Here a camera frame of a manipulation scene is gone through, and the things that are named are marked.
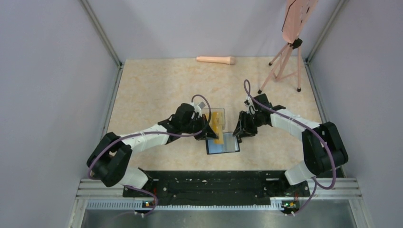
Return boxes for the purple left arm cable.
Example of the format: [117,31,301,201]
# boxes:
[87,94,212,218]

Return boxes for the pink microphone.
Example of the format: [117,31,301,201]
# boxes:
[196,56,236,65]

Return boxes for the pink board on tripod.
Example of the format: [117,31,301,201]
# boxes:
[281,0,318,43]

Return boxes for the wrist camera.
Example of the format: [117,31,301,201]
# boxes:
[244,100,256,115]
[191,102,207,116]

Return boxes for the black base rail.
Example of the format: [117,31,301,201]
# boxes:
[123,170,311,209]

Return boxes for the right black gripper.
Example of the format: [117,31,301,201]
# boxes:
[233,110,266,138]

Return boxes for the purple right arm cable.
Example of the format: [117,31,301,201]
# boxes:
[243,79,337,216]

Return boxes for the clear plastic card box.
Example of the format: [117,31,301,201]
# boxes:
[210,108,226,129]

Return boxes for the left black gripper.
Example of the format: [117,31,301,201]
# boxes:
[181,114,218,140]

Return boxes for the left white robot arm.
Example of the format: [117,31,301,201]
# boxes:
[86,103,218,196]

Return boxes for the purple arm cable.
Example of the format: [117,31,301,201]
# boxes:
[87,94,212,218]
[243,79,337,216]

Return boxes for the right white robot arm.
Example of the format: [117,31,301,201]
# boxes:
[233,94,348,196]

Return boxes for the pink tripod stand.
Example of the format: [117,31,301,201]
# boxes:
[257,38,303,95]

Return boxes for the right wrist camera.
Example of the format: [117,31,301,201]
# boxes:
[244,100,256,115]

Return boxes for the black card holder wallet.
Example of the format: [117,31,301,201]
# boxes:
[206,132,240,155]

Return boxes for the gold credit card stack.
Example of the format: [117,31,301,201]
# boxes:
[211,112,225,127]

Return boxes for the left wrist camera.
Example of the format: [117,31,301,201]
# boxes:
[191,102,207,116]

